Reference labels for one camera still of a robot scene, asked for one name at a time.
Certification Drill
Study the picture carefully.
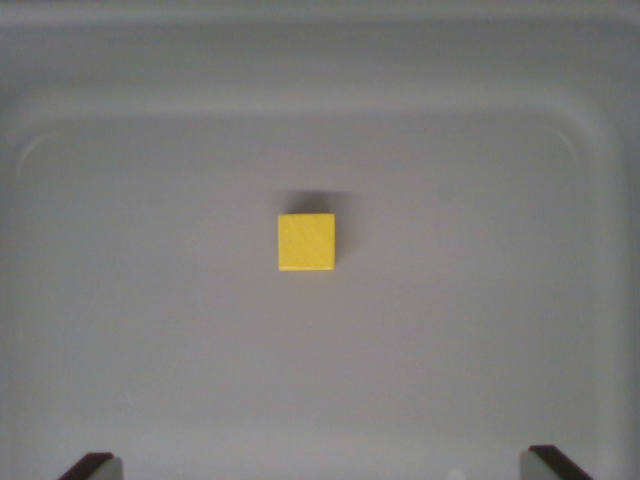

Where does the white plastic bin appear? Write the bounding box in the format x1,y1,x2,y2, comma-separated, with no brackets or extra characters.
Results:
0,0,640,480

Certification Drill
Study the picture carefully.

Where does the gripper left finger with grey pad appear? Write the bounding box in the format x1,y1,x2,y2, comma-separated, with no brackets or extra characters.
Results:
56,451,124,480

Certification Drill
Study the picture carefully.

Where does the yellow wooden cube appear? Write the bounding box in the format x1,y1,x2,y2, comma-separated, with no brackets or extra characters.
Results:
277,213,337,273

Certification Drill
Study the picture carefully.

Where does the gripper right finger with grey pad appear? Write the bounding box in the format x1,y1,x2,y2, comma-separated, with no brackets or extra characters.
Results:
519,444,597,480

